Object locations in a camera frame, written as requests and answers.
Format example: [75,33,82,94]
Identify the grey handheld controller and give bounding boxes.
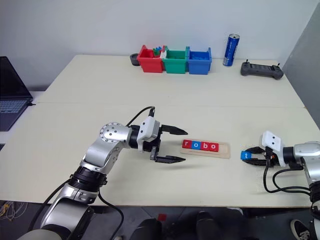
[240,59,285,81]

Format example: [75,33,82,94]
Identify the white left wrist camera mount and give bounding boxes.
[136,117,161,153]

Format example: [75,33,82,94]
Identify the black and white shoe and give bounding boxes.
[290,219,313,240]

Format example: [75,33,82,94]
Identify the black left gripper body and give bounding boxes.
[143,121,163,162]

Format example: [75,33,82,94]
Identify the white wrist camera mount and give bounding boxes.
[136,117,161,153]
[259,130,287,168]

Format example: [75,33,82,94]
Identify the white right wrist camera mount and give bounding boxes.
[259,130,287,168]

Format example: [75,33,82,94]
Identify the white floor cables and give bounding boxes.
[0,199,29,223]

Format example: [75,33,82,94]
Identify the dark laptop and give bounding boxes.
[0,56,34,132]

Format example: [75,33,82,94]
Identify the black round holder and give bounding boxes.
[129,52,142,67]

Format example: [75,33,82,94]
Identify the blue drink can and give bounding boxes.
[222,32,241,67]

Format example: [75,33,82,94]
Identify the wooden letter tray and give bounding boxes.
[180,139,231,160]

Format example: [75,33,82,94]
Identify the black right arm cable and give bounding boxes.
[263,147,314,195]

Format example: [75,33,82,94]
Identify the green plastic bin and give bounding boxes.
[162,45,190,75]

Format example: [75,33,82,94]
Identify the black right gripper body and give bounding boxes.
[262,146,281,168]

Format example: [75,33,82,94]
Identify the red plastic bin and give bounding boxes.
[137,44,166,74]

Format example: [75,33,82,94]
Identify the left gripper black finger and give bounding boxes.
[154,155,187,165]
[161,123,189,136]

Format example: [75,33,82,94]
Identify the dark rounded shape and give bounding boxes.
[196,210,218,240]
[131,217,163,240]

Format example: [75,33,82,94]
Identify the blue plastic bin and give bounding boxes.
[186,46,213,76]

